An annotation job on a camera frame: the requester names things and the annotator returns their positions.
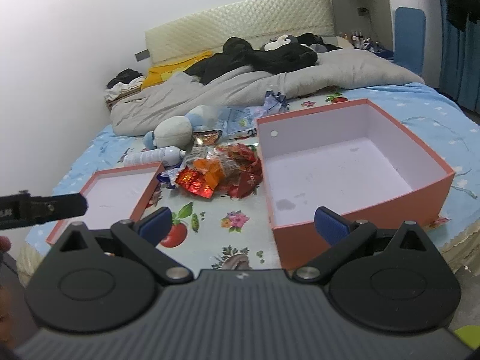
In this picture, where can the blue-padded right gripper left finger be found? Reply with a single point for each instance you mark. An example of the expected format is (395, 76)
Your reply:
(139, 240)

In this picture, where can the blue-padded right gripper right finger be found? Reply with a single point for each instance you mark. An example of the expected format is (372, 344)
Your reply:
(346, 241)

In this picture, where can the red foil snack packet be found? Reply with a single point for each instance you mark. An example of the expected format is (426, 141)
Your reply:
(193, 182)

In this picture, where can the orange snack packet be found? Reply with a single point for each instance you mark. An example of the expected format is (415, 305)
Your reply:
(211, 169)

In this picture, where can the person's left hand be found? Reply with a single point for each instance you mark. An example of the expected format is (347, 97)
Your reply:
(5, 244)

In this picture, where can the pink box lid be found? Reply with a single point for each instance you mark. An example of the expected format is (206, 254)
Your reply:
(112, 195)

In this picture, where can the large pink cardboard box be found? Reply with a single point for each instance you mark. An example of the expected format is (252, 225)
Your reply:
(353, 158)

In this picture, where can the white plastic bottle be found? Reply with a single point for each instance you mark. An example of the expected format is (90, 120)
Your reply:
(169, 157)

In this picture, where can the blue patterned bed sheet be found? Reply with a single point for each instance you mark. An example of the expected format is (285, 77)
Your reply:
(227, 232)

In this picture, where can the white and blue plush toy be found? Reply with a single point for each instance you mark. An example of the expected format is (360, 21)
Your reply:
(178, 130)

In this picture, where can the brown gold snack packet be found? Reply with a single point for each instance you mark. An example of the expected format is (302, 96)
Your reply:
(206, 138)

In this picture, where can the dark red snack packets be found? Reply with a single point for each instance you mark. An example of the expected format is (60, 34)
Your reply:
(247, 175)

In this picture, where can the grey duvet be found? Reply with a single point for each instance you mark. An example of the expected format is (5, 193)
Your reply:
(245, 87)

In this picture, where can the crumpled purple wrapper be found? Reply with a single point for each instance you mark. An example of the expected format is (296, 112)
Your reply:
(275, 103)

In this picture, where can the light blue snack bag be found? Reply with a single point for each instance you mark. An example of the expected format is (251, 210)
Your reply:
(238, 122)

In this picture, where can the yellow cloth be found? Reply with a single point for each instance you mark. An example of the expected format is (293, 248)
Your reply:
(159, 73)

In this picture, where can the bottles on nightstand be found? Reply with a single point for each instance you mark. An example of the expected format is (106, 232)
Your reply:
(356, 40)

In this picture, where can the black white plush toy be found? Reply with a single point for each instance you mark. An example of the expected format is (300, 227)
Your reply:
(280, 41)

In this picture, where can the black clothing pile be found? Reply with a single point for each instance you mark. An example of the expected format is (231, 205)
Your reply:
(300, 52)

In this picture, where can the blue curtain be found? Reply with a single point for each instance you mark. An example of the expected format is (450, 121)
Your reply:
(459, 76)

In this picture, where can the blue chair back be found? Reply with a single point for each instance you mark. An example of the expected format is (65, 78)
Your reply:
(409, 38)

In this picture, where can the cream quilted headboard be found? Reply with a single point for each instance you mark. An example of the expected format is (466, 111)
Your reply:
(255, 21)

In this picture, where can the clothes pile at wall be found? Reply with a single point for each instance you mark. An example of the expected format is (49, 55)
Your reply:
(122, 83)

